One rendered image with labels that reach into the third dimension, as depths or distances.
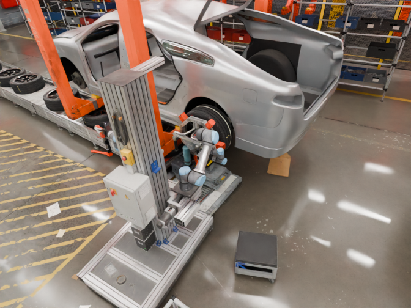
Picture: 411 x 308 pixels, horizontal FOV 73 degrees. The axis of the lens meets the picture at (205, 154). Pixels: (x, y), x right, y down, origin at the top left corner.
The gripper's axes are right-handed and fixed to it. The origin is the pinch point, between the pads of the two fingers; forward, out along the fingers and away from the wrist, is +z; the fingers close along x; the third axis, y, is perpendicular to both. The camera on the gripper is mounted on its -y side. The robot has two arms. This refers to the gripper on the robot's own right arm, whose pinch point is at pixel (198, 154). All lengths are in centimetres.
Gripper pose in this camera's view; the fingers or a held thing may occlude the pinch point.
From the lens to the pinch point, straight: 317.5
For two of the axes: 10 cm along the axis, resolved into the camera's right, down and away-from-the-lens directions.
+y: -0.5, -7.9, -6.2
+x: -5.1, 5.5, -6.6
